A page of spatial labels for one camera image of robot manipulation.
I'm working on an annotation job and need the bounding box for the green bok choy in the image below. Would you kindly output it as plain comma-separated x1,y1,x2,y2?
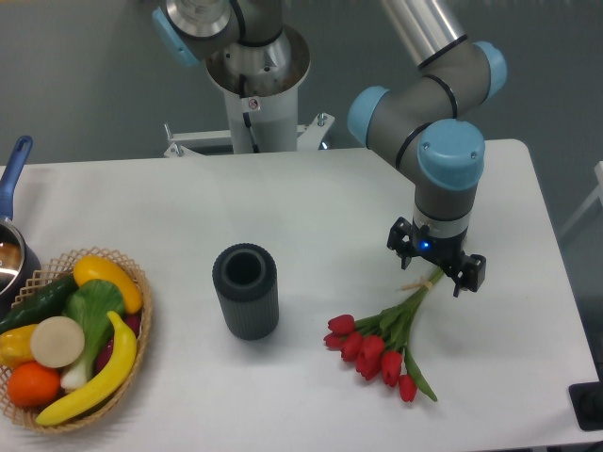
60,280,125,392

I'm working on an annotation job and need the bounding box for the woven wicker basket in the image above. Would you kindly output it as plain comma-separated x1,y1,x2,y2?
1,247,153,434

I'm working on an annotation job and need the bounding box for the red tulip bouquet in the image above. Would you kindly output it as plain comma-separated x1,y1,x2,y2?
323,269,444,403

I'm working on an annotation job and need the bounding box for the red vegetable in basket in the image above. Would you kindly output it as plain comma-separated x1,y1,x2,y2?
94,313,141,375

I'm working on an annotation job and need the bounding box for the white frame at right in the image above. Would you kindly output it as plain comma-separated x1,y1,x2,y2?
558,161,602,246

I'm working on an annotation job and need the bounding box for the beige round disc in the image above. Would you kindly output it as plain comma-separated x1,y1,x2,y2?
29,316,85,368

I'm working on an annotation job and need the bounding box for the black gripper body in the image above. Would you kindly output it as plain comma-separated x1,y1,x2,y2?
386,218,486,282

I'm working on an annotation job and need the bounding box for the orange fruit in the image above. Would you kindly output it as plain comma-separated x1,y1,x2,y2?
8,362,60,408

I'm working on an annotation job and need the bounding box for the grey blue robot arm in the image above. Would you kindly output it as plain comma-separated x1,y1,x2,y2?
152,1,507,292

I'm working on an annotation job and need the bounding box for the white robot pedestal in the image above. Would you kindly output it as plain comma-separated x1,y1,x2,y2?
164,24,335,157

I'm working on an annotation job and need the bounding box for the blue handled saucepan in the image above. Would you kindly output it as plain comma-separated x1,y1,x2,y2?
1,136,41,318

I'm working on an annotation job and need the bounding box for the black device at edge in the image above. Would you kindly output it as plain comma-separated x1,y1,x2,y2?
568,381,602,431

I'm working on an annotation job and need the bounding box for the yellow banana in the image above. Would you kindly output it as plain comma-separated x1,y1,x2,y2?
35,311,138,427

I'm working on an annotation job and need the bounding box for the dark grey ribbed vase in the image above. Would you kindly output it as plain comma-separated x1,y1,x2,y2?
212,243,279,341

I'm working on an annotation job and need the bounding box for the yellow bell pepper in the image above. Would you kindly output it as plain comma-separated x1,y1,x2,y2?
0,324,38,368

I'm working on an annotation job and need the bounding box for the green cucumber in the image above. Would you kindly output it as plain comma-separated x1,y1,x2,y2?
1,274,78,333

